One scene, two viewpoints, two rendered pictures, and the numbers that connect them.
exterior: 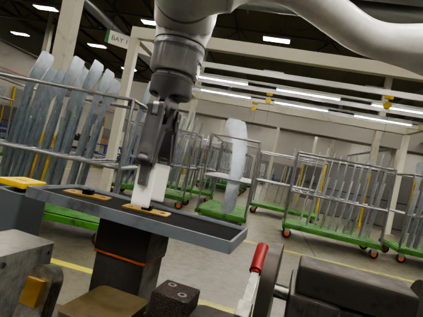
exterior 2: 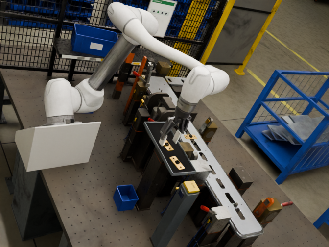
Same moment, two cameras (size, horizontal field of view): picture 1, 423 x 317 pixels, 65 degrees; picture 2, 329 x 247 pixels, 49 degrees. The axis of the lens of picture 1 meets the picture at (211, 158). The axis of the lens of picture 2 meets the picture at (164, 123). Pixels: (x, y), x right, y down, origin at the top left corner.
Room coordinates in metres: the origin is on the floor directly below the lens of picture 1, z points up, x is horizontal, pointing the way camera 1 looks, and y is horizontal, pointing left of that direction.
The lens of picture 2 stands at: (1.82, 0.87, 2.26)
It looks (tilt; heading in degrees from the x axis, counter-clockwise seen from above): 34 degrees down; 214
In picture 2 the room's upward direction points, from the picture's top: 25 degrees clockwise
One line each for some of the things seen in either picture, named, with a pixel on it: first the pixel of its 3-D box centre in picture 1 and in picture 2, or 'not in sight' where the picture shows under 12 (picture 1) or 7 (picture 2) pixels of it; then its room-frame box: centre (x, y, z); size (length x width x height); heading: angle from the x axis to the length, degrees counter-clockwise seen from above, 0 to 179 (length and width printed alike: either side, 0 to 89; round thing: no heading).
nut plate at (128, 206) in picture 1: (146, 207); (167, 144); (0.59, 0.09, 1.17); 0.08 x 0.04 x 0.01; 83
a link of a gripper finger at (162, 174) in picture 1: (158, 182); (163, 138); (0.63, 0.09, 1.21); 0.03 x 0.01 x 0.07; 83
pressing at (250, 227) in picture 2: not in sight; (192, 139); (0.19, 0.00, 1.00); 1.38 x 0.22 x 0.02; 74
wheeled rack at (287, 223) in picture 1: (333, 202); not in sight; (6.93, -2.70, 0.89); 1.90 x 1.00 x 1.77; 78
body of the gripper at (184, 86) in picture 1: (168, 102); (181, 114); (0.59, 0.09, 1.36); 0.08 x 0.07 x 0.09; 173
